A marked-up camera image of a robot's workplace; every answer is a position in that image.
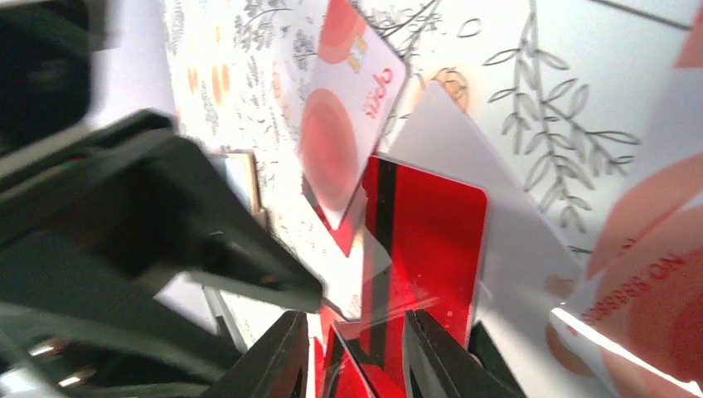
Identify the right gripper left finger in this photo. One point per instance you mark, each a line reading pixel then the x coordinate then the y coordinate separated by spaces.
pixel 275 367

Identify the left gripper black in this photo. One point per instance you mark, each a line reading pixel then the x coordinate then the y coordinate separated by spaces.
pixel 93 225

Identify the red card centre pile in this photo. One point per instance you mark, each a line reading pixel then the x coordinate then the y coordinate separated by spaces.
pixel 422 251

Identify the clear card red dot left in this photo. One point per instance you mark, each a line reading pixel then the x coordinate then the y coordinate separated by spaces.
pixel 356 80

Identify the beige card holder wallet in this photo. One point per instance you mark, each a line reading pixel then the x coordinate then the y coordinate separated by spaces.
pixel 239 171

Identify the red card left pile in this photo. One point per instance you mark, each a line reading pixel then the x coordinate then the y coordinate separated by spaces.
pixel 338 369

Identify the clear card red dot right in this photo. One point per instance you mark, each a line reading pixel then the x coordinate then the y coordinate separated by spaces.
pixel 634 324

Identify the floral patterned table mat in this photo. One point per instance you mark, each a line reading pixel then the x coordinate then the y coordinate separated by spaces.
pixel 562 90

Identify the white card back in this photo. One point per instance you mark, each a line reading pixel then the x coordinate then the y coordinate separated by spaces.
pixel 521 250

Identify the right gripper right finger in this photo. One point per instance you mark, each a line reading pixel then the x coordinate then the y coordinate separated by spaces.
pixel 436 365

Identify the red card pile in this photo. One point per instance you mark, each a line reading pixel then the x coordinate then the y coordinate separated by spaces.
pixel 338 369
pixel 422 251

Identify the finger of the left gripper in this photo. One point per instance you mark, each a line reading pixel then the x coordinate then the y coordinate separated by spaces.
pixel 201 225

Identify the clear card red dot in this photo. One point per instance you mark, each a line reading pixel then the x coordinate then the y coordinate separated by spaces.
pixel 356 80
pixel 634 324

